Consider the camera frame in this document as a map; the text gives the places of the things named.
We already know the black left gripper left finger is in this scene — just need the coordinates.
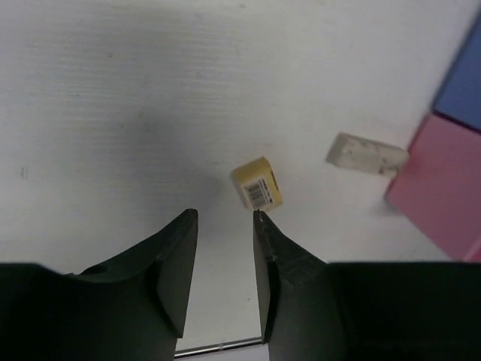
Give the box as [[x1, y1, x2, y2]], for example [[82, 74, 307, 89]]
[[1, 209, 198, 360]]

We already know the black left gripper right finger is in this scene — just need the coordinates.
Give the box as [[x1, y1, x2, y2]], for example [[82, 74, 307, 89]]
[[253, 211, 480, 360]]

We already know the small beige eraser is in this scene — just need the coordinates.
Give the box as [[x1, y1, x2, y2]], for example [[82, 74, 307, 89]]
[[231, 156, 283, 211]]

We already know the grey wrapped eraser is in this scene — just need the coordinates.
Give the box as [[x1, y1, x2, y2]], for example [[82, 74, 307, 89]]
[[325, 132, 409, 177]]

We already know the three-compartment colour container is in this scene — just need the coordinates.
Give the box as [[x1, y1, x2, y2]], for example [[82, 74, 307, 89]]
[[386, 19, 480, 262]]

